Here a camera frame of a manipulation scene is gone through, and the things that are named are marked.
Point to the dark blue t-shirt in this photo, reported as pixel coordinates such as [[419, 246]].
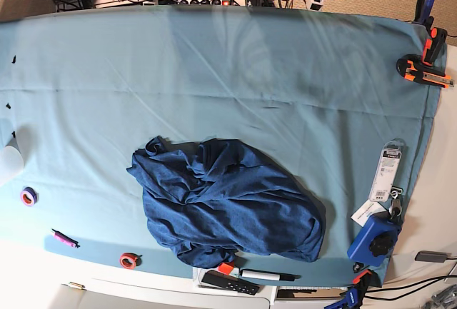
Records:
[[208, 201]]

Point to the light blue table cloth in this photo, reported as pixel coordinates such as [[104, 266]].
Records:
[[319, 93]]

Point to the orange red cube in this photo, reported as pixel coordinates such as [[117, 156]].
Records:
[[226, 268]]

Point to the white black marker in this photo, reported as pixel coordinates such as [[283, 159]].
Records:
[[261, 275]]

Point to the black remote control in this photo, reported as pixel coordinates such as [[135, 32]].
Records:
[[226, 282]]

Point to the power strip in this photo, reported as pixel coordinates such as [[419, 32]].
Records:
[[199, 2]]

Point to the white paper card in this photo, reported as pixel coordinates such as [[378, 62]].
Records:
[[368, 209]]

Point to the red tape roll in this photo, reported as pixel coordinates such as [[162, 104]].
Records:
[[130, 261]]

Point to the white blister pack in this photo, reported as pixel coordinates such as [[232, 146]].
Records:
[[386, 171]]

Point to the blue box with knob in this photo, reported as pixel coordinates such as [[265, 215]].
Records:
[[375, 240]]

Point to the metal keys carabiner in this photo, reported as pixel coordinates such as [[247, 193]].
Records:
[[395, 209]]

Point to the pink pen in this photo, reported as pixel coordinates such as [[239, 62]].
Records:
[[65, 239]]

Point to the blue orange clamp bottom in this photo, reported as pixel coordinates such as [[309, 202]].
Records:
[[353, 297]]

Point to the orange black utility clamp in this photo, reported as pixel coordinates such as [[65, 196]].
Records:
[[420, 69]]

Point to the purple tape roll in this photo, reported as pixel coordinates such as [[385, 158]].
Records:
[[29, 196]]

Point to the white paper roll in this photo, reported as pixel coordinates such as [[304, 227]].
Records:
[[11, 162]]

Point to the grey adapter box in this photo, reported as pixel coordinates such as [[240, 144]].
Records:
[[431, 256]]

